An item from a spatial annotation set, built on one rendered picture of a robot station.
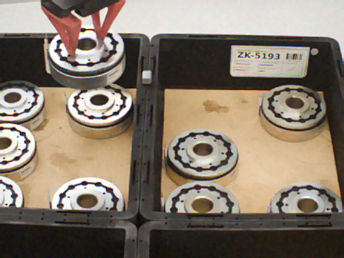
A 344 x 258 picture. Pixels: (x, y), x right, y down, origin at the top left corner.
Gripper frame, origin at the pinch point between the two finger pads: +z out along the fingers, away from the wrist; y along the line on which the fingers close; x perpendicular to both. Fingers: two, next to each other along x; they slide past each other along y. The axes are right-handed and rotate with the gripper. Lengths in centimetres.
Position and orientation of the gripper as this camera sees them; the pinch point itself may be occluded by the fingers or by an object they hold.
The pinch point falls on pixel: (85, 41)
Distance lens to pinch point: 111.8
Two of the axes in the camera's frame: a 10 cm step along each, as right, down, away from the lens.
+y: 7.3, -4.3, 5.4
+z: -0.3, 7.6, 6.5
